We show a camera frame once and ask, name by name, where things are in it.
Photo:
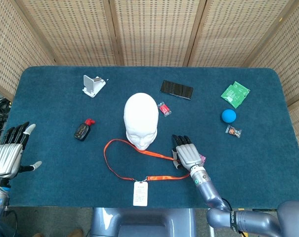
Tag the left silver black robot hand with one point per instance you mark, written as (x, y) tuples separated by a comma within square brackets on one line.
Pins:
[(7, 158)]

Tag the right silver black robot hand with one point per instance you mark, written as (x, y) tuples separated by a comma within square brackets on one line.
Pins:
[(188, 155)]

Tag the white badge card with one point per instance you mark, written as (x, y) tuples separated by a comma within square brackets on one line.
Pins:
[(140, 195)]

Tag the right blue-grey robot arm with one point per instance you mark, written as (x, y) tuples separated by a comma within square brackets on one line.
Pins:
[(253, 219)]

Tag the white mannequin head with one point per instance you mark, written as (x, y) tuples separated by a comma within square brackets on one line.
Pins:
[(140, 111)]

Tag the pink white patterned packet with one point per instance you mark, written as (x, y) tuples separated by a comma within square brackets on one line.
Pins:
[(203, 159)]

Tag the small brown snack wrapper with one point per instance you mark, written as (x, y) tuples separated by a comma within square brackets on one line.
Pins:
[(233, 131)]

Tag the red candy in clear wrapper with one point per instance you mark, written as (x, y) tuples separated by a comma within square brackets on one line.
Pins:
[(164, 108)]

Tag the blue ball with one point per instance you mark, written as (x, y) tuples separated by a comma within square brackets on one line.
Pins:
[(229, 116)]

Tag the dark blue table cloth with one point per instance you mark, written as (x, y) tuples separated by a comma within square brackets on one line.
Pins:
[(65, 172)]

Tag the black smartphone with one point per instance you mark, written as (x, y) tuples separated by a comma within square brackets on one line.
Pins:
[(176, 90)]

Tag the green foil packet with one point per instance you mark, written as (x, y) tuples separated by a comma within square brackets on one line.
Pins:
[(234, 95)]

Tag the black red small device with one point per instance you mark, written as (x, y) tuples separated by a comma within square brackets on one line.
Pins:
[(81, 132)]

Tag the blue-grey robot torso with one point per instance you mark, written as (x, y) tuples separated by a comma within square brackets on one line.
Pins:
[(144, 222)]

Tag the brown shoe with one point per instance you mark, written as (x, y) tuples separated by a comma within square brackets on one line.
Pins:
[(75, 232)]

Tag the white folding phone stand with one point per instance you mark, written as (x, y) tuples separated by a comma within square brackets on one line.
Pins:
[(96, 86)]

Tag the woven bamboo folding screen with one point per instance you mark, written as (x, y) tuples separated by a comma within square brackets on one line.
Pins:
[(151, 32)]

